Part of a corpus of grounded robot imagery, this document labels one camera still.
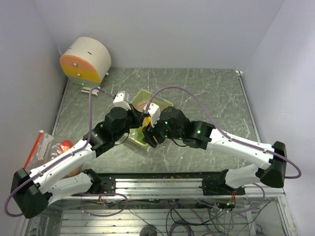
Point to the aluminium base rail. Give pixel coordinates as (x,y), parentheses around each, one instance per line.
(141,186)

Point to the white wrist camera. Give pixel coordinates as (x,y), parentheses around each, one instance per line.
(154,113)
(122,100)

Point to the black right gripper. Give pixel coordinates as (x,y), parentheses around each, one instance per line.
(149,132)

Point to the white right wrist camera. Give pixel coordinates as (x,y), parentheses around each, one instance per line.
(154,113)

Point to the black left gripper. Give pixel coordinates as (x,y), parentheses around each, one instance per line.
(137,117)

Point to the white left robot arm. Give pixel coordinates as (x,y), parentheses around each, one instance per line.
(36,189)

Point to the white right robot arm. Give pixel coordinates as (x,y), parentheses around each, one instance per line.
(265,165)

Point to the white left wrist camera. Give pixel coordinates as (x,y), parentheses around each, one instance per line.
(122,100)

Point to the yellow toy starfruit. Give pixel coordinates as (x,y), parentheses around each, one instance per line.
(146,121)

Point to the clear bag orange zipper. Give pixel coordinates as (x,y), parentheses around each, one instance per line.
(45,149)

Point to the round cream drawer box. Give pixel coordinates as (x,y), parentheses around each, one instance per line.
(86,62)

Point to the toy peach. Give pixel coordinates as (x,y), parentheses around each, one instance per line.
(74,172)

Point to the red toy tomato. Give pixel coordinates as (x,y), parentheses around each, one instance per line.
(65,145)

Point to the green toy round vegetable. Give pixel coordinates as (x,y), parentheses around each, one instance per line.
(139,135)

